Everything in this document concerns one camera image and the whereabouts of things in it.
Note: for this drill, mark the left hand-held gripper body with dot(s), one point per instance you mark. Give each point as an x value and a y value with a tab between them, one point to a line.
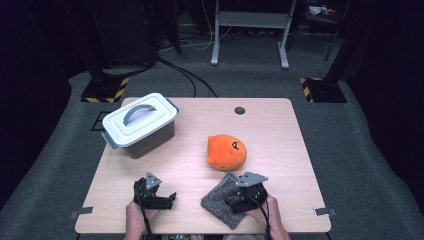
146	196

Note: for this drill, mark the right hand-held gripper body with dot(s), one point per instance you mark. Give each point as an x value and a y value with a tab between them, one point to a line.
251	196

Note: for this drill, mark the grey fluffy cloth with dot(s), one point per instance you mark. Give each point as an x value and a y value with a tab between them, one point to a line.
216	206

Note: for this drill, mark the orange plush toy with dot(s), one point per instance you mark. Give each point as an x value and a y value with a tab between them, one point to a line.
226	153

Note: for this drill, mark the grey plastic storage box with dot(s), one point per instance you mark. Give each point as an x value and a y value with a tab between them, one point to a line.
150	146

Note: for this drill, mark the person's left hand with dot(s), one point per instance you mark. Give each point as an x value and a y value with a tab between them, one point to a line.
138	221

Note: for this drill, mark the person's right hand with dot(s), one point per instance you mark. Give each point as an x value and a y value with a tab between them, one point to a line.
271	220

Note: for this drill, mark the person's right leg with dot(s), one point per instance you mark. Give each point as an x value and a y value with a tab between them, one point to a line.
246	238

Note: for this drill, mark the person's leg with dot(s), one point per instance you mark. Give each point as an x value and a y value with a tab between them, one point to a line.
180	238
246	238

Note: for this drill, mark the person's left leg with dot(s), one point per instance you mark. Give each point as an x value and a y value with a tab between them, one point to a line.
180	238

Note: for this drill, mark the grey tape strip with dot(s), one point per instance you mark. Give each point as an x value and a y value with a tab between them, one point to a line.
81	212
325	211

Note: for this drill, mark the dark round table grommet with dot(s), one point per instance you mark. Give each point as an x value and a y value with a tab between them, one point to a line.
239	110

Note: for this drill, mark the black yellow striped stand base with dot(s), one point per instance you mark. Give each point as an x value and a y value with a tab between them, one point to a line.
105	91
325	91

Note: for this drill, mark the dark cabinet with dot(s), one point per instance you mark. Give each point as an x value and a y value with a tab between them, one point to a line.
123	33

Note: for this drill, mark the white and orange small clutter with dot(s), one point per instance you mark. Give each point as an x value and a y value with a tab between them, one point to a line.
320	10

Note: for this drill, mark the white metal desk frame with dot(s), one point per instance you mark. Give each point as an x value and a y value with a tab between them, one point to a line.
253	19

